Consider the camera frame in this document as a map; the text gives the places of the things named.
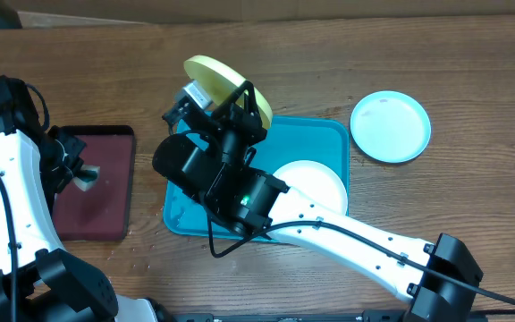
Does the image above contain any brown cardboard backdrop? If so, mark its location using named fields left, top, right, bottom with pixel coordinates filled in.
left=0, top=0, right=515, bottom=28

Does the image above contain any teal plastic serving tray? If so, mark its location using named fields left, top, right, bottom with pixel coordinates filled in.
left=162, top=115, right=350, bottom=237

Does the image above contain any yellow-green plate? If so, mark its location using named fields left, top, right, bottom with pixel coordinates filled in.
left=183, top=55, right=273, bottom=130

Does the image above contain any white plate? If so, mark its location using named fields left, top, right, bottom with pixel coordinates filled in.
left=274, top=160, right=349, bottom=216

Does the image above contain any black tray with red water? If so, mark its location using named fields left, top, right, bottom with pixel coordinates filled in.
left=52, top=125, right=136, bottom=242

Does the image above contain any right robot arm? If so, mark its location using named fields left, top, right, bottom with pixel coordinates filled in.
left=152, top=81, right=483, bottom=321

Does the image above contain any green scrubbing sponge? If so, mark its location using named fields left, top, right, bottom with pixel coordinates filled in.
left=73, top=165, right=100, bottom=191

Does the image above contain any light blue plate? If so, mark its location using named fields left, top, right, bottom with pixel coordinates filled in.
left=350, top=90, right=432, bottom=164

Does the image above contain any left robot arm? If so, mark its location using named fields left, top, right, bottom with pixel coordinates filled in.
left=0, top=75, right=174, bottom=321

